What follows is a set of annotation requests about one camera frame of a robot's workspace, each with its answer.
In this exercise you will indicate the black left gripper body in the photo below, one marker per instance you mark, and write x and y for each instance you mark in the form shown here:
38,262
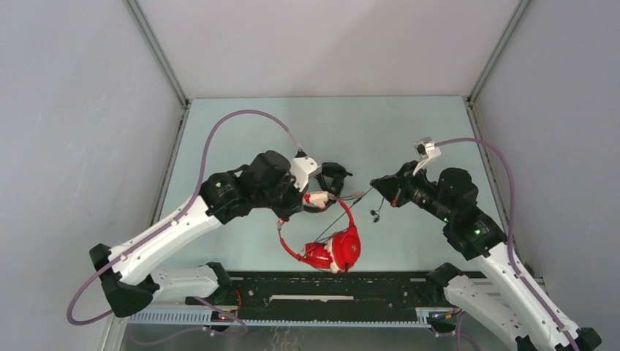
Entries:
282,200

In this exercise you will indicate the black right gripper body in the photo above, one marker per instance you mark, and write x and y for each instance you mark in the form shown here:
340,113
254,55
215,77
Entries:
420,191

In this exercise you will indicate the red white headphones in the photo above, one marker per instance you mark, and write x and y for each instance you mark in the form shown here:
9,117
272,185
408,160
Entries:
341,250

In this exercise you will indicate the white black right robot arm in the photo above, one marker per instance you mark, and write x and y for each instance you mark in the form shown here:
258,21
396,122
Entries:
526,319

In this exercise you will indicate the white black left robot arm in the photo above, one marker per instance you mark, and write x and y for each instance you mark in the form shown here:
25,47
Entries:
131,277

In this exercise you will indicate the black wrapped headphones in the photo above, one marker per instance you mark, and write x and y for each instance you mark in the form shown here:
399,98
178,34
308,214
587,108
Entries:
331,180

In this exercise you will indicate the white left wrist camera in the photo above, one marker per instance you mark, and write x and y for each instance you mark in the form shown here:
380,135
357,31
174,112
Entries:
304,168

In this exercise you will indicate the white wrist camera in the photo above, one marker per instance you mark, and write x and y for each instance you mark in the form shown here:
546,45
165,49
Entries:
304,168
428,152

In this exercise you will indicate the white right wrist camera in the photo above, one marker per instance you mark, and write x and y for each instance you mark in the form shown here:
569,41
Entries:
428,152

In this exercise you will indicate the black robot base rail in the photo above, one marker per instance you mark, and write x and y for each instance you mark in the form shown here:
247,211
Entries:
360,299

